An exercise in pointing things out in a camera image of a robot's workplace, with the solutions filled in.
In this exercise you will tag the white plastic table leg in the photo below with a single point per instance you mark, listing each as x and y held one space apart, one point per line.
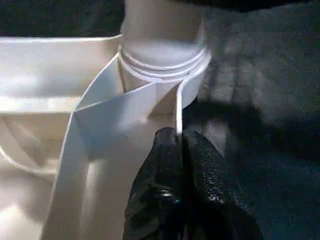
162 37

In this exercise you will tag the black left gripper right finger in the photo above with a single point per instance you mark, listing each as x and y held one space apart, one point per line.
215 200

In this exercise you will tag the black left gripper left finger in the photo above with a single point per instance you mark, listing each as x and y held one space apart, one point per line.
160 195

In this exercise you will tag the white plastic table top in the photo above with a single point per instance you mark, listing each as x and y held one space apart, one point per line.
50 75

